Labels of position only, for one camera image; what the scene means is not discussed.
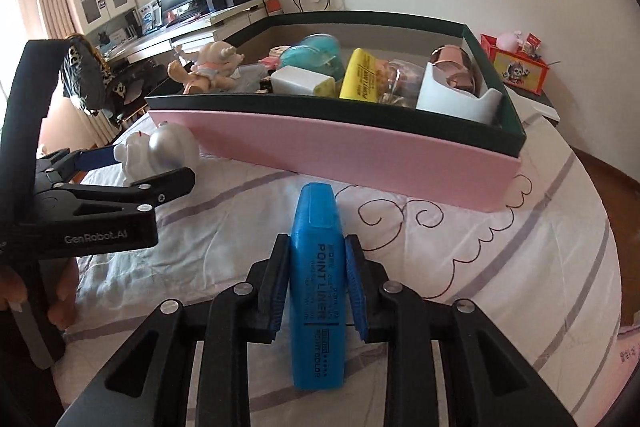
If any red cartoon storage box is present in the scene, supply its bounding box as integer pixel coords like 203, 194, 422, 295
480, 33, 551, 96

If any rose gold tape roll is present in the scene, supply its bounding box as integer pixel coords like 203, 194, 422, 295
431, 44, 484, 93

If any blue packaging box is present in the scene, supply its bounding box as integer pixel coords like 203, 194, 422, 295
137, 4, 162, 30

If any pink whale plush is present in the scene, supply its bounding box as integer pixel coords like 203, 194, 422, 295
495, 31, 524, 53

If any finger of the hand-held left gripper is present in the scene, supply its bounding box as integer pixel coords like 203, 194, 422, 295
55, 166, 197, 215
37, 145, 124, 184

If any white charger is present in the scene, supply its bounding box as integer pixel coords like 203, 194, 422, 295
270, 66, 335, 98

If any pink box with green rim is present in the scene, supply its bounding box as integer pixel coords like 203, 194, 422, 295
145, 10, 529, 214

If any yellow highlighter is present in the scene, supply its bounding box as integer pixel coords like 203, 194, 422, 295
339, 48, 384, 102

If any pink bedsheet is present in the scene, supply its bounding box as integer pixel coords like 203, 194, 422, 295
617, 322, 640, 390

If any teal round container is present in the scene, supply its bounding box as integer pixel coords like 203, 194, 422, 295
277, 33, 346, 83

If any person's left hand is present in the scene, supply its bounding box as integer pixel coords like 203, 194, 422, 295
0, 257, 82, 332

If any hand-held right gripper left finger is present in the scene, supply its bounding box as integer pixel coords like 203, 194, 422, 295
56, 234, 291, 427

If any blue highlighter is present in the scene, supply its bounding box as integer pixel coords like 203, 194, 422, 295
290, 183, 346, 391

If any white desk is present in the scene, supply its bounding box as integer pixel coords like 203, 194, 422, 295
100, 0, 271, 64

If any baby doll with horn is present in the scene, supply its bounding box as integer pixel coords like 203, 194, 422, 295
167, 41, 246, 96

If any black printed jacket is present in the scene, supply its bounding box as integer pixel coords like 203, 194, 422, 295
62, 34, 109, 116

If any white astronaut figure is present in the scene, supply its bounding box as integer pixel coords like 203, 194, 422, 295
114, 122, 201, 188

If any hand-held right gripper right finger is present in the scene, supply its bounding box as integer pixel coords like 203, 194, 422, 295
344, 234, 577, 427

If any white plastic holder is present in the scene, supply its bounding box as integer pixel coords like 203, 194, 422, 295
416, 62, 504, 126

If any black office chair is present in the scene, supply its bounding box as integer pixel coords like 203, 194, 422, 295
62, 34, 172, 128

